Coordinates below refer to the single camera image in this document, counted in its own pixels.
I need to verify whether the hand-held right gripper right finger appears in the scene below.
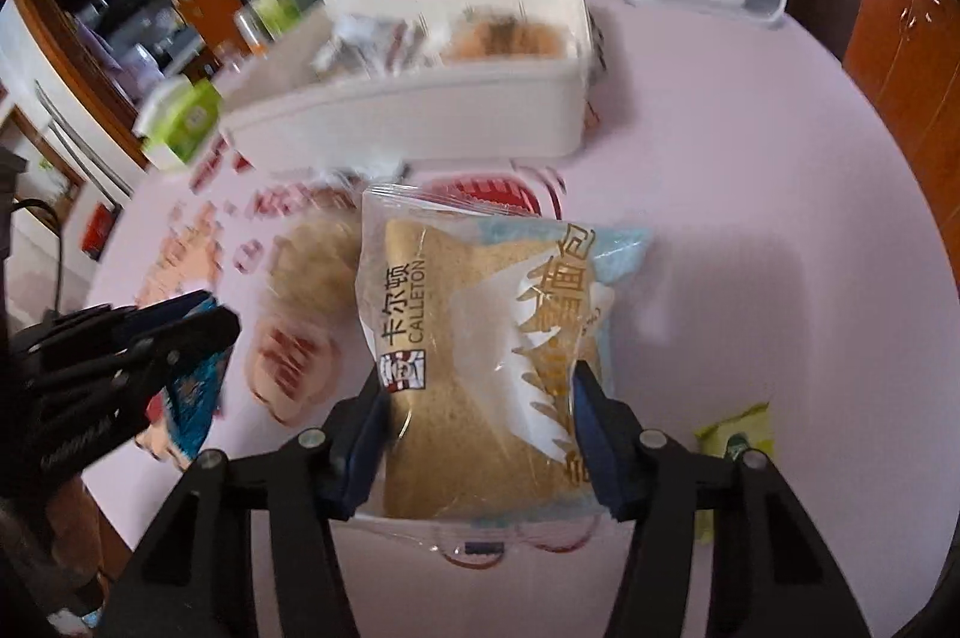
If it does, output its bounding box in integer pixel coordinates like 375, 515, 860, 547
571, 359, 875, 638

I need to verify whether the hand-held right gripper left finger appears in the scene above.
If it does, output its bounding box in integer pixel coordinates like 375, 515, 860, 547
97, 368, 391, 638

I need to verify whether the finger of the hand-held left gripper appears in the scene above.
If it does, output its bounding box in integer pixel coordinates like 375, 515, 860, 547
30, 306, 242, 422
19, 289, 218, 358

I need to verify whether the blue snack packet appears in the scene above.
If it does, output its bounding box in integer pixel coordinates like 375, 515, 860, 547
165, 300, 230, 459

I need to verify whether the large clear bread packet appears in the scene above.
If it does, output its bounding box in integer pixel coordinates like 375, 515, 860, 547
354, 182, 652, 553

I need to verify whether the white plastic tray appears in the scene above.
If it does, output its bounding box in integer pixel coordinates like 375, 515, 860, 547
217, 0, 590, 173

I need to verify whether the red cookies packet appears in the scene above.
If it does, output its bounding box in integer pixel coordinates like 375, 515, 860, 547
319, 12, 432, 77

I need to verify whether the brown cake packet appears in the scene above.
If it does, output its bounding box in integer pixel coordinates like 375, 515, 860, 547
439, 4, 571, 62

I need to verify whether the small green snack packet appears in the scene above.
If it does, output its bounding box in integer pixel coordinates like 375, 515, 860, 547
694, 402, 773, 545

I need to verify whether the clear rice cracker packet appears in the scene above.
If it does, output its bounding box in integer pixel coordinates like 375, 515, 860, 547
270, 216, 368, 318

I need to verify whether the green tissue box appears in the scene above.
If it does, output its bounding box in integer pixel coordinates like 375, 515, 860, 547
135, 77, 224, 173

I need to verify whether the small glass jar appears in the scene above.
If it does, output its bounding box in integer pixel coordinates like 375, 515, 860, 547
232, 4, 271, 56

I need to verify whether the wooden wall cabinet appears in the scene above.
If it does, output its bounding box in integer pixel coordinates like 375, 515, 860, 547
844, 0, 960, 174

